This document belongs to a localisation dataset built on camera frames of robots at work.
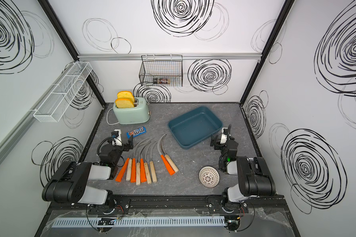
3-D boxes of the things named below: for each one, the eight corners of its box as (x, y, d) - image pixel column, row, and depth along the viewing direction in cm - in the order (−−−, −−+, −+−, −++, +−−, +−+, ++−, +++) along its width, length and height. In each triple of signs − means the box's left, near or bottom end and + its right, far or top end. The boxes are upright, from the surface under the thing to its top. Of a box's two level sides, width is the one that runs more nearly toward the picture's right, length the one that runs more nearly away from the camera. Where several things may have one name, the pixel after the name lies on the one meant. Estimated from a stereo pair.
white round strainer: (199, 187, 81) (200, 185, 77) (197, 169, 88) (198, 166, 84) (219, 187, 81) (221, 185, 77) (216, 169, 88) (217, 166, 84)
